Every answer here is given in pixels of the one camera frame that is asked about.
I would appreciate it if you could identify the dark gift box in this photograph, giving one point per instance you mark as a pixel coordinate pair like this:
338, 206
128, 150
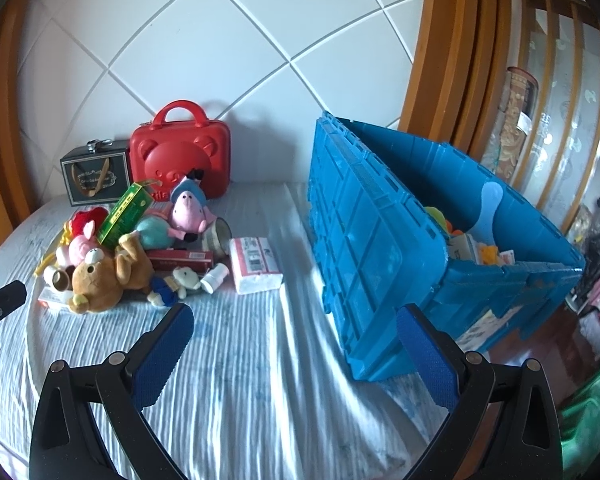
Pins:
92, 175

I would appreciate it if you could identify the red bear-face carrying case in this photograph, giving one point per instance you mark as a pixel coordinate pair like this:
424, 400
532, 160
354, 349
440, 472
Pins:
180, 155

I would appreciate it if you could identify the brown teddy bear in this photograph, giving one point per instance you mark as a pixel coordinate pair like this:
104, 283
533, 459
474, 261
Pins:
97, 280

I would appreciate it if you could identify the green plastic bag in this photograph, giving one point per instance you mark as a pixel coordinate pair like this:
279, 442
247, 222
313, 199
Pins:
587, 420

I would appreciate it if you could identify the white tissue pack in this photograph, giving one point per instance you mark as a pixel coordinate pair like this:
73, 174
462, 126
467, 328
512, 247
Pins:
255, 270

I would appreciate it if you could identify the white paper box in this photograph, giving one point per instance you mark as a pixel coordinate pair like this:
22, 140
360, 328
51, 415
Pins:
462, 247

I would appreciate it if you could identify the yellow plastic toy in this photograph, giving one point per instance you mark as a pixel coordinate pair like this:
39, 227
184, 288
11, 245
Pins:
45, 260

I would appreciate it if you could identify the white padded wooden headboard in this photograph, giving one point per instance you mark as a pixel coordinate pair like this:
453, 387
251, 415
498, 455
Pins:
205, 35

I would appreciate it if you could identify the pink pig plush blue shirt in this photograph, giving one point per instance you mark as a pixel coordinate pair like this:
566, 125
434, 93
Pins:
187, 210

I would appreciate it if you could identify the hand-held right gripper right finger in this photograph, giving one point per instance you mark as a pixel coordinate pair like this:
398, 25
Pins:
427, 355

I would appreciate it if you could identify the wooden framed glass door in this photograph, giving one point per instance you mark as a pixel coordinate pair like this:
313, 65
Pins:
570, 85

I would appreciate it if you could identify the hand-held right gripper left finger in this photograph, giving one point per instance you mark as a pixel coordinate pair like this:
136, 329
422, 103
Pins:
162, 355

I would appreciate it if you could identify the pink pig plush teal dress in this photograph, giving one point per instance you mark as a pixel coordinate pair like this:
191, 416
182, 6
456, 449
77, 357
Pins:
152, 230

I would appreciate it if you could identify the small white bottle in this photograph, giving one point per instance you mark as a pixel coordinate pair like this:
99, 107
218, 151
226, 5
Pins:
215, 277

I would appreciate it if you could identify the small white red box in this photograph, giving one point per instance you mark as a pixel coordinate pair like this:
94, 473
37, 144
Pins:
50, 299

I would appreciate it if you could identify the small white bear plush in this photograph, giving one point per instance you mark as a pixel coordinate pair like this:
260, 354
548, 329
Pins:
182, 280

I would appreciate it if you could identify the small yellow toy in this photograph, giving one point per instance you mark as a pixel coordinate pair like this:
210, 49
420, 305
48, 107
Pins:
487, 255

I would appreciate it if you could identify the green orange toy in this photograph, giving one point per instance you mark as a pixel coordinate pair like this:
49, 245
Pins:
437, 215

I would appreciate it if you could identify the pink pig plush red dress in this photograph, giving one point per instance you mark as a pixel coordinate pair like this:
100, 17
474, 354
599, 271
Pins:
80, 247

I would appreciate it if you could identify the green cardboard box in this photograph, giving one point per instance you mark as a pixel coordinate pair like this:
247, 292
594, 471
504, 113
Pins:
125, 210

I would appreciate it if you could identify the rolled patterned carpet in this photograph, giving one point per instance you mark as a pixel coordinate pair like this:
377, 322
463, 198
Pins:
512, 120

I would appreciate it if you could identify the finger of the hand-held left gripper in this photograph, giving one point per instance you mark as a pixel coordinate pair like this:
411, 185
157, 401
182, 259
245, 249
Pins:
7, 297

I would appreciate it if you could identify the striped white bed sheet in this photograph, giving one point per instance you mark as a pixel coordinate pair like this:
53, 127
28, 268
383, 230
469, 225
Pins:
260, 360

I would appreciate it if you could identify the white mug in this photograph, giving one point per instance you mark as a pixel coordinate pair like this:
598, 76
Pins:
55, 280

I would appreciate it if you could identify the blue plastic storage crate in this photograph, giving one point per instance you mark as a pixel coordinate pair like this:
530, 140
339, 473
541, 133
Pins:
370, 240

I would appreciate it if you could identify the red long carton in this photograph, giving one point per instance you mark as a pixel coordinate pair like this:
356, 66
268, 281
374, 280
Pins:
180, 260

